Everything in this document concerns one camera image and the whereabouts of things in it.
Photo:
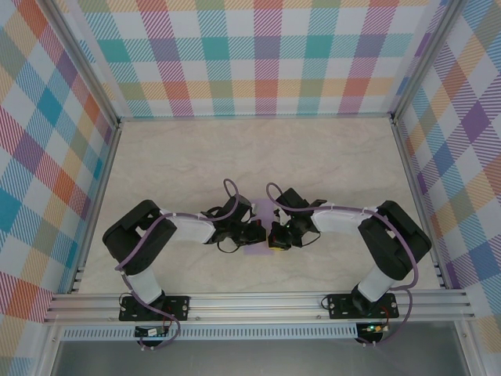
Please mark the light purple paper sheet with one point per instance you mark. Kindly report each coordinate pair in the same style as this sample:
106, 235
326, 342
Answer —
261, 207

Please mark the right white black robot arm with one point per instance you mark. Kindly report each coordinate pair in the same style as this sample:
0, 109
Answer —
395, 235

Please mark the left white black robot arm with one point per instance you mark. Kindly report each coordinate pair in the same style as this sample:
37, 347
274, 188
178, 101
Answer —
133, 239

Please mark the aluminium table end bar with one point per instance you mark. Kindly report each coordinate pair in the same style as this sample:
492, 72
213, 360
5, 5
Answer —
254, 117

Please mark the grey metal panel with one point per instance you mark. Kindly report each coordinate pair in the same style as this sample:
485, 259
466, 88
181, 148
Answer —
254, 358

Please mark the aluminium table side bar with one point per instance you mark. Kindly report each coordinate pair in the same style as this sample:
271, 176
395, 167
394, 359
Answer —
96, 207
409, 164

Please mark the small circuit board green light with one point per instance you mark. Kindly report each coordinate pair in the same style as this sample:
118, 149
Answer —
373, 328

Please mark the small black circuit board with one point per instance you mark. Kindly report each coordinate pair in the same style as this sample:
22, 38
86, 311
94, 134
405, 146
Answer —
150, 332

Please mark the long aluminium mounting rail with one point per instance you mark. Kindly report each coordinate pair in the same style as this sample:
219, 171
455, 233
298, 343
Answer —
254, 301

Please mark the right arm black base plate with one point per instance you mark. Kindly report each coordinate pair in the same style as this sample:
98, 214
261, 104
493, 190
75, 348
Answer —
336, 307

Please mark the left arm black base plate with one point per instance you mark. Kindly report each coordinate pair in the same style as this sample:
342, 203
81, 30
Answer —
180, 307

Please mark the aluminium frame post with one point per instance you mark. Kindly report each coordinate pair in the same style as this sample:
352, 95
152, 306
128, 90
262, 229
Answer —
87, 64
424, 58

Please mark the short aluminium corner post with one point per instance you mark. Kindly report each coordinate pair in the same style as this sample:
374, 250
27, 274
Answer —
467, 348
47, 352

